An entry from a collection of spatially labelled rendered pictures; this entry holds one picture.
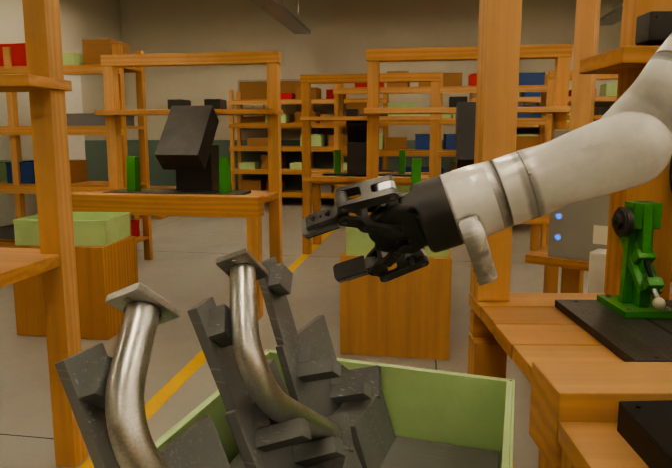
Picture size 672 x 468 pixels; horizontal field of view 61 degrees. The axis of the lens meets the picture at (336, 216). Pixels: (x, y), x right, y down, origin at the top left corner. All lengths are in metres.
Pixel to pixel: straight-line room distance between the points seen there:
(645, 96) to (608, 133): 0.08
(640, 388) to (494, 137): 0.73
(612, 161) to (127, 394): 0.46
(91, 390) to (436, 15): 11.23
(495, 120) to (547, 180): 1.01
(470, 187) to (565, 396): 0.59
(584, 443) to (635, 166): 0.58
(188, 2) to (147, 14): 0.91
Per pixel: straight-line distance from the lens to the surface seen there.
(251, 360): 0.61
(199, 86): 12.29
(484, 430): 0.98
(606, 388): 1.13
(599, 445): 1.05
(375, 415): 0.92
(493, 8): 1.61
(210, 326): 0.64
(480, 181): 0.57
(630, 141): 0.57
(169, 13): 12.72
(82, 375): 0.55
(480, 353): 1.68
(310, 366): 0.82
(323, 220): 0.57
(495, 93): 1.58
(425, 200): 0.57
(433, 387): 0.96
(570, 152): 0.58
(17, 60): 6.68
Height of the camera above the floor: 1.33
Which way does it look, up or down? 8 degrees down
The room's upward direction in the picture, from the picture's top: straight up
